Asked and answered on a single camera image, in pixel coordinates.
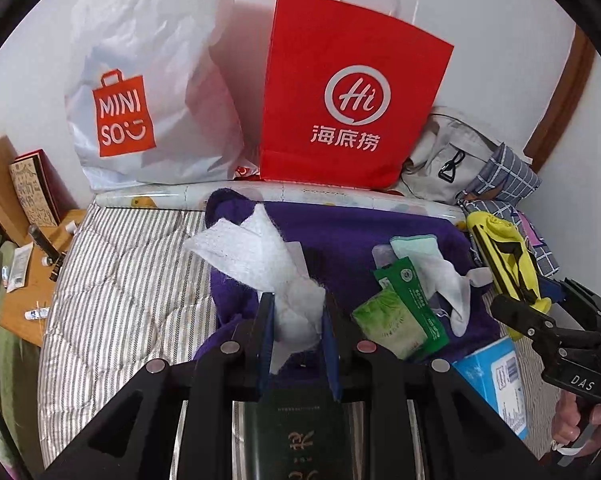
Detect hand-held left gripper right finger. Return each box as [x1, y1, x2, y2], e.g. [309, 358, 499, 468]
[322, 291, 551, 480]

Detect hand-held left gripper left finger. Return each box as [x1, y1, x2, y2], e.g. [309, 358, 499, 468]
[43, 291, 276, 480]

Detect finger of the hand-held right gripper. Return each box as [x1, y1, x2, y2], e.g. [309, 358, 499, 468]
[489, 293, 601, 362]
[539, 277, 601, 335]

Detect yellow bag with black straps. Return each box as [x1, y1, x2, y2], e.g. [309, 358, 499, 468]
[467, 211, 554, 342]

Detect green sachet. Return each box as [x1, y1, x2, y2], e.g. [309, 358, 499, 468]
[373, 256, 450, 361]

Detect person's right hand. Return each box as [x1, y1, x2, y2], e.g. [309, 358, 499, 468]
[552, 391, 601, 445]

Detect grey plaid cloth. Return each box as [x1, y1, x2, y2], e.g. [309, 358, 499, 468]
[463, 142, 542, 211]
[458, 200, 561, 276]

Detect light green packet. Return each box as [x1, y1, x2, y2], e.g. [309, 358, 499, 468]
[351, 294, 429, 361]

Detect white and mint sock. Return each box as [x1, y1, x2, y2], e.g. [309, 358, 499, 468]
[389, 233, 481, 338]

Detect blue tissue pack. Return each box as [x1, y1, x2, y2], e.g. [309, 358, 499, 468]
[453, 336, 529, 441]

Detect dark box with gold base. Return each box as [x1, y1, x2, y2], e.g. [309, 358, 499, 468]
[233, 385, 366, 480]

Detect purple knit cloth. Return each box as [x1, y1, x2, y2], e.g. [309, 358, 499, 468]
[193, 187, 504, 371]

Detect rolled paper poster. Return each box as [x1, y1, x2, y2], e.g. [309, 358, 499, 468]
[94, 182, 469, 221]

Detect wooden nightstand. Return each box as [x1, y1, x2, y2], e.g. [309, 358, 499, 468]
[0, 208, 88, 348]

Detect green bed sheet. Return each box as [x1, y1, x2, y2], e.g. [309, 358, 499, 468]
[0, 240, 44, 466]

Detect white flat tube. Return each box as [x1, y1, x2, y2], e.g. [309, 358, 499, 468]
[5, 242, 34, 293]

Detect patterned cover book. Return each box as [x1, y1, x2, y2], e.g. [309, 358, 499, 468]
[9, 149, 64, 228]

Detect red paper bag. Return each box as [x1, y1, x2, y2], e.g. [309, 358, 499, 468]
[258, 0, 455, 192]

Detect white plastic shopping bag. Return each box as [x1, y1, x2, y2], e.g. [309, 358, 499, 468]
[64, 0, 261, 191]

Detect wooden door frame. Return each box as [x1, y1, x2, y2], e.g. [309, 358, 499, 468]
[525, 40, 596, 171]

